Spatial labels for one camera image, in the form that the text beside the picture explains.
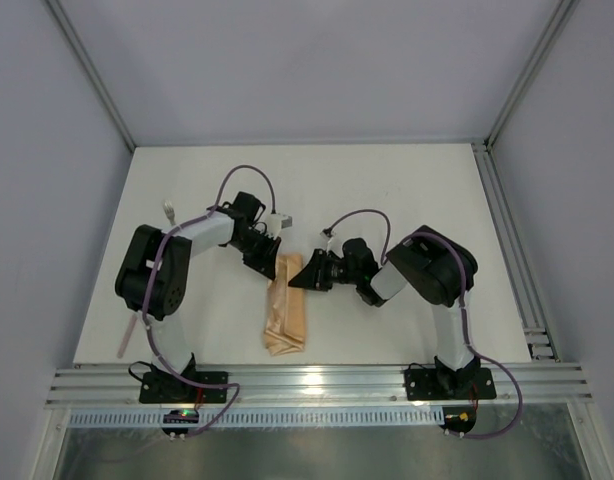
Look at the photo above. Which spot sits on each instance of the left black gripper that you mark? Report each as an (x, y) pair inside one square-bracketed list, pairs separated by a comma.
[(260, 245)]

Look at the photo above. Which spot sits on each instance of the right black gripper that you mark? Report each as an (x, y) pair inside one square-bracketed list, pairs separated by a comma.
[(322, 270)]

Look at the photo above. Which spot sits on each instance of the orange cloth napkin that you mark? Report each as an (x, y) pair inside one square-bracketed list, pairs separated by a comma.
[(285, 330)]

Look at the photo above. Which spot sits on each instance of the silver fork pink handle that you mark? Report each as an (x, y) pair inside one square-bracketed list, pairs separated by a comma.
[(169, 211)]

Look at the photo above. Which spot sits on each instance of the pink handled utensil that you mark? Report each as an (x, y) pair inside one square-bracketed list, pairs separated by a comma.
[(127, 336)]

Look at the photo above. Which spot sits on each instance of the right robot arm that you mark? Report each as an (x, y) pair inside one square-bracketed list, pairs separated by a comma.
[(441, 272)]

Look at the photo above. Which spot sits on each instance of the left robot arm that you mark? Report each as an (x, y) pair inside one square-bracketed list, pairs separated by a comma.
[(153, 276)]

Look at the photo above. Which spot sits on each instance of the left black controller board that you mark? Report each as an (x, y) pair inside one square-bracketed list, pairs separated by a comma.
[(178, 423)]

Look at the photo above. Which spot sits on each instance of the black controller board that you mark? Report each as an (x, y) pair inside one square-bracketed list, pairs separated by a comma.
[(458, 421), (178, 423)]

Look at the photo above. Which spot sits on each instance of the right black controller board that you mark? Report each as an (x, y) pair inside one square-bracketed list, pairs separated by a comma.
[(458, 421)]

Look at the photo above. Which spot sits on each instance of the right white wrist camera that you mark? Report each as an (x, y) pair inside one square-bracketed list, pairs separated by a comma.
[(329, 239)]

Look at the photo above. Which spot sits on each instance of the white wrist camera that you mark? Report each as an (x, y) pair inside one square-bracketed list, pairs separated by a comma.
[(276, 222), (329, 239)]

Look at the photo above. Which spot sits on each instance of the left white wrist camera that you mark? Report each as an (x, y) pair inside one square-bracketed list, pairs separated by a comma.
[(276, 222)]

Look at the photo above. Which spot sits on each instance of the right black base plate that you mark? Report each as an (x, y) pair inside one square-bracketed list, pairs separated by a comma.
[(439, 382)]

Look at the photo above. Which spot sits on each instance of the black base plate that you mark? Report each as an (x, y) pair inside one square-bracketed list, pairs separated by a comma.
[(439, 382), (162, 388)]

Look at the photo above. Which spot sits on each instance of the white slotted cable duct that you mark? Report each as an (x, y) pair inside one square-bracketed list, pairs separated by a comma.
[(258, 417)]

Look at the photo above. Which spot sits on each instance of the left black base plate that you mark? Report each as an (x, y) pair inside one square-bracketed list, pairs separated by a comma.
[(162, 388)]

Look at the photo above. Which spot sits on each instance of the right side aluminium rail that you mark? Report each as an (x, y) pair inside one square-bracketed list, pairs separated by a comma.
[(539, 338)]

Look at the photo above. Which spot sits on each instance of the aluminium rail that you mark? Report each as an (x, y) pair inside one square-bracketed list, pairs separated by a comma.
[(539, 338), (309, 385)]

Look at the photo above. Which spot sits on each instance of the front aluminium rail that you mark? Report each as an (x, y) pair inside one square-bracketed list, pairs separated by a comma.
[(309, 385)]

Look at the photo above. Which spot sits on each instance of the left frame post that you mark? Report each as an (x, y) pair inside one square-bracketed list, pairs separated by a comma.
[(75, 44)]

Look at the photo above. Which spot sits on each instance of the frame post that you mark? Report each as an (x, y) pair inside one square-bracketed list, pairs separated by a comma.
[(75, 44), (548, 37)]

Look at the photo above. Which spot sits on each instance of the right frame post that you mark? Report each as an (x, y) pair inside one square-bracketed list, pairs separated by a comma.
[(548, 37)]

